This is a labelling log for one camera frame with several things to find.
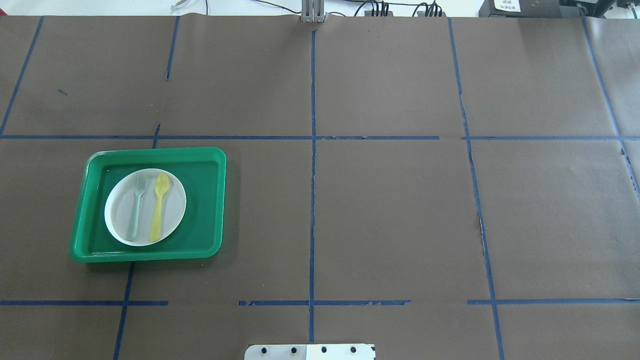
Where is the yellow plastic spoon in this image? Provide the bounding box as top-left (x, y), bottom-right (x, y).
top-left (148, 172), bottom-right (170, 243)

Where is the green plastic tray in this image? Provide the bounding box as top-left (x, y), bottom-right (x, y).
top-left (69, 146), bottom-right (227, 264)

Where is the white round plate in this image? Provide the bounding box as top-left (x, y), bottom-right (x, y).
top-left (103, 168), bottom-right (187, 247)

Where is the black box with label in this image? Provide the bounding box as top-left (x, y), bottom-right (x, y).
top-left (478, 0), bottom-right (562, 19)

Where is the grey metal camera stand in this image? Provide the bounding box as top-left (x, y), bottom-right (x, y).
top-left (301, 0), bottom-right (327, 23)

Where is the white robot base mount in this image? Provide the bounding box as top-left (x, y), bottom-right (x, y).
top-left (244, 343), bottom-right (377, 360)

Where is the black cable bundle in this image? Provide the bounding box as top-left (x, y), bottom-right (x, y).
top-left (250, 0), bottom-right (446, 18)

